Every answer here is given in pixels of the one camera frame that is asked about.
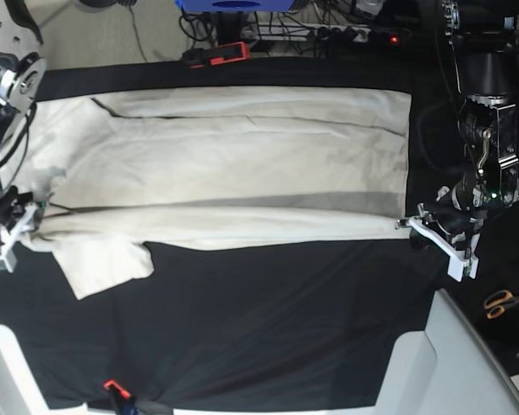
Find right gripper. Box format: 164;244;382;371
0;186;42;227

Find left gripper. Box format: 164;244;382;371
394;183;487;253

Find white T-shirt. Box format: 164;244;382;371
0;86;412;298

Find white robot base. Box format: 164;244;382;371
0;324;88;415
374;290;519;415

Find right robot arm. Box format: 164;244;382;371
0;1;47;270

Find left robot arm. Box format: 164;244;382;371
397;1;519;259

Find black table cloth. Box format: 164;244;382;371
0;58;467;412

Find black power strip red light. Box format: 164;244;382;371
368;29;404;47

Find orange clamp bottom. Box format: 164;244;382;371
103;380;135;413

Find orange black clamp top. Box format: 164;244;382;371
181;41;250;68

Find white power strip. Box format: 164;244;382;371
240;22;371;42

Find blue plastic box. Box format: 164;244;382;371
175;0;307;13

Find orange handled scissors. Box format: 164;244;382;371
484;290;519;320

